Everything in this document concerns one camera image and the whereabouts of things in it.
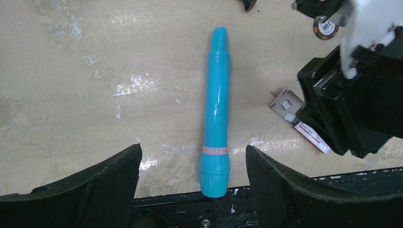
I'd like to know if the small dark brown piece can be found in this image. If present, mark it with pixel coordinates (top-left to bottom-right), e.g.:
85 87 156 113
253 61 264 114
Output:
241 0 257 12

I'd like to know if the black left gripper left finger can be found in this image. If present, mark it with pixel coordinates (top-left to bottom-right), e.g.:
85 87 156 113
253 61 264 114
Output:
0 144 142 228

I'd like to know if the blue cylindrical tool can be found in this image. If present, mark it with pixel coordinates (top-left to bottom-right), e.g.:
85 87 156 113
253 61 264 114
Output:
199 27 230 198

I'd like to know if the staples cardboard box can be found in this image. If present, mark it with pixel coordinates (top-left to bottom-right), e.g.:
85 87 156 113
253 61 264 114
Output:
269 87 330 154

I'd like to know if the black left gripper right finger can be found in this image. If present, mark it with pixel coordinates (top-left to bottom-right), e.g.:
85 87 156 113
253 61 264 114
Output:
246 145 403 228

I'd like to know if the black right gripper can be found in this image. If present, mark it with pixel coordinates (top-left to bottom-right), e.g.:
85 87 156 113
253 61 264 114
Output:
297 27 403 158

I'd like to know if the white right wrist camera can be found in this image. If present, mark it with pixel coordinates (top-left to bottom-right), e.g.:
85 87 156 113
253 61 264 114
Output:
339 0 403 79

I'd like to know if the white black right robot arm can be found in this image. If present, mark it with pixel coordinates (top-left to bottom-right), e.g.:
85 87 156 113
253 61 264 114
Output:
292 0 403 158

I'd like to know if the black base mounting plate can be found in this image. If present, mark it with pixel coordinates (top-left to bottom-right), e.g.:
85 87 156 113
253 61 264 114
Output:
128 167 403 228

